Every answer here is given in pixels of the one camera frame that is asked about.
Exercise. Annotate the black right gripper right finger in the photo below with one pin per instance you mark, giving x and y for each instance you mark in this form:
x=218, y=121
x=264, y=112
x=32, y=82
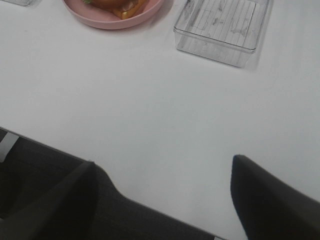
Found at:
x=268, y=208

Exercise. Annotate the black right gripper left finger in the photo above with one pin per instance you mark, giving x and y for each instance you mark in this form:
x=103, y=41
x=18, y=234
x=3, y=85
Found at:
x=65, y=212

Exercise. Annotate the bread slice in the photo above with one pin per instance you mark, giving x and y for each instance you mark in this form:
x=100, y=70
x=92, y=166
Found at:
x=123, y=9

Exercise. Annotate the right clear plastic tray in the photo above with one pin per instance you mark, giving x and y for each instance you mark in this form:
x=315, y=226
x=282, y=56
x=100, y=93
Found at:
x=226, y=31

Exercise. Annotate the clear plastic tray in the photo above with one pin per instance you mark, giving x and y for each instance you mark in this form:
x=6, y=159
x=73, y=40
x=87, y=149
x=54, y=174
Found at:
x=24, y=3
x=226, y=31

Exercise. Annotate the pink round plate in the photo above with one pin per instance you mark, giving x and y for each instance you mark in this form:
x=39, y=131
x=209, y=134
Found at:
x=106, y=20

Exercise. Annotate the left clear plastic tray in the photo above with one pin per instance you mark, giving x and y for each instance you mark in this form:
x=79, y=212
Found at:
x=24, y=3

